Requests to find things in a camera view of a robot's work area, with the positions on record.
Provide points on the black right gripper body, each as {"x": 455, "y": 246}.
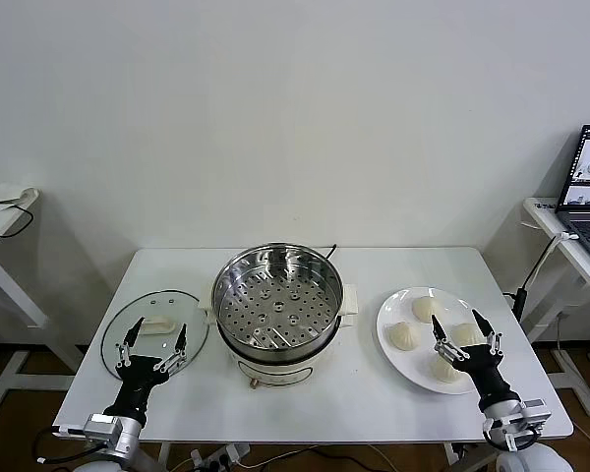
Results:
{"x": 487, "y": 373}

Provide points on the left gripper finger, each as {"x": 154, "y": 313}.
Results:
{"x": 179, "y": 341}
{"x": 130, "y": 341}

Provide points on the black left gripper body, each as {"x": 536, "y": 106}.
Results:
{"x": 135, "y": 378}

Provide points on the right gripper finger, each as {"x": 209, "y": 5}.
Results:
{"x": 442, "y": 341}
{"x": 486, "y": 332}

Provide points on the white steamed baozi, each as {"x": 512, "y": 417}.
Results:
{"x": 425, "y": 309}
{"x": 464, "y": 333}
{"x": 400, "y": 336}
{"x": 442, "y": 374}

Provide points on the round glass pot lid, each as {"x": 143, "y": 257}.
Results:
{"x": 189, "y": 314}

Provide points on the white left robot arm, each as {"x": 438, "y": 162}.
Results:
{"x": 130, "y": 442}

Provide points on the perforated stainless steamer basket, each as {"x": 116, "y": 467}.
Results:
{"x": 275, "y": 295}

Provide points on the round white plate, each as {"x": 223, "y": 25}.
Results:
{"x": 403, "y": 366}

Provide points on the cream electric cooking pot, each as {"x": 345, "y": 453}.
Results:
{"x": 275, "y": 371}

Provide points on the white power strip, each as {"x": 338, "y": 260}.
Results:
{"x": 221, "y": 454}

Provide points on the white side table with laptop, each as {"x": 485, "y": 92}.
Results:
{"x": 546, "y": 216}

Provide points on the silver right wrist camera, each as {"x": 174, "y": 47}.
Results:
{"x": 533, "y": 408}

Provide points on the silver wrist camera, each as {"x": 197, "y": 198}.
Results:
{"x": 103, "y": 428}
{"x": 533, "y": 408}

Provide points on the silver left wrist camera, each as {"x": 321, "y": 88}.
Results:
{"x": 103, "y": 428}

